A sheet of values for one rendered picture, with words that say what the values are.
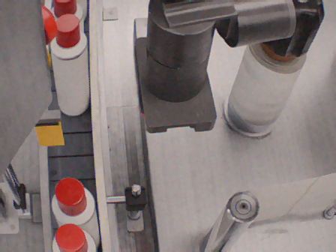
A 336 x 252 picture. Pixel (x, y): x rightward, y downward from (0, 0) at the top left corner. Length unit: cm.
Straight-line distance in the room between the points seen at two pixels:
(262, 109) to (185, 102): 28
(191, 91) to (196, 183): 32
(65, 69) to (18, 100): 40
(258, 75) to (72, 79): 25
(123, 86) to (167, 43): 49
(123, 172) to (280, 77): 30
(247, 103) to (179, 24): 37
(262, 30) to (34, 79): 21
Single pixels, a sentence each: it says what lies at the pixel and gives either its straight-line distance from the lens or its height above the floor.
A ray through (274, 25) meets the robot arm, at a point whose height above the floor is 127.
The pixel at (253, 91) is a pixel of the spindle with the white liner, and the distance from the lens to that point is 74.
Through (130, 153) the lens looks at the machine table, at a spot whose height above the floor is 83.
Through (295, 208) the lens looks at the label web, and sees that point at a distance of 74.
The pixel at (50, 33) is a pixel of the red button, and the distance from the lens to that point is 36.
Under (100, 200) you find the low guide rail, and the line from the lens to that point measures 74.
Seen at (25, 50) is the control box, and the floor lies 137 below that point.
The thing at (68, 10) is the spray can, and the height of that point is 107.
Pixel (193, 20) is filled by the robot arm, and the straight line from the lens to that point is 42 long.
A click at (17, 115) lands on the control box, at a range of 33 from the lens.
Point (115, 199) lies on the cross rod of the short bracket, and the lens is 74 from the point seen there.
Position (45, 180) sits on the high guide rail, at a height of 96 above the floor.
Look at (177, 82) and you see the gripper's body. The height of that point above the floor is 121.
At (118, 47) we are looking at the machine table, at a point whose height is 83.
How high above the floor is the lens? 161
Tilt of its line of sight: 62 degrees down
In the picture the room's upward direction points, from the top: 11 degrees clockwise
